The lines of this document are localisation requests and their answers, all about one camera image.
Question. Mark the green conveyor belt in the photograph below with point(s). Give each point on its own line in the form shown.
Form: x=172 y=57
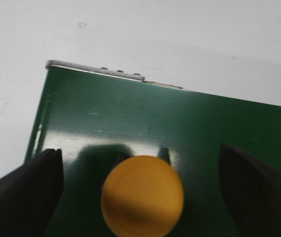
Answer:
x=92 y=118

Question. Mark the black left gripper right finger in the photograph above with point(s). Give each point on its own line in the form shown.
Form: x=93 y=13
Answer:
x=251 y=191

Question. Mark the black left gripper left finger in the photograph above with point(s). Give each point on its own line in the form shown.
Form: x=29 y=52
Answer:
x=30 y=194

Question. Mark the metal conveyor end bracket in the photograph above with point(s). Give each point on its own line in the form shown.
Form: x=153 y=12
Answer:
x=104 y=72

